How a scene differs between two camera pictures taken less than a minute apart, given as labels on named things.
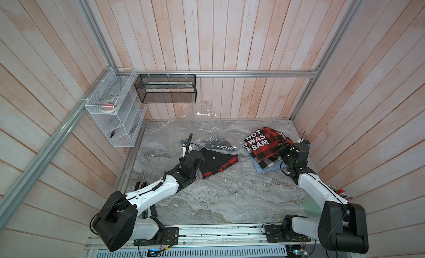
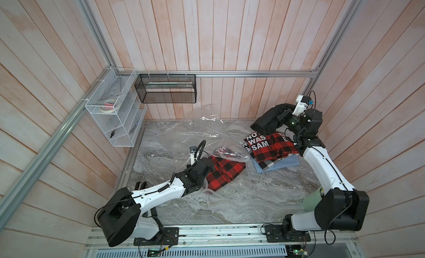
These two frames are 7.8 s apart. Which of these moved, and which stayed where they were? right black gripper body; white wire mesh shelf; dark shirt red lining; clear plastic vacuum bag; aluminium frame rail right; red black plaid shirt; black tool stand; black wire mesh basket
Moved: clear plastic vacuum bag; dark shirt red lining; right black gripper body
Stayed: red black plaid shirt; black tool stand; aluminium frame rail right; white wire mesh shelf; black wire mesh basket
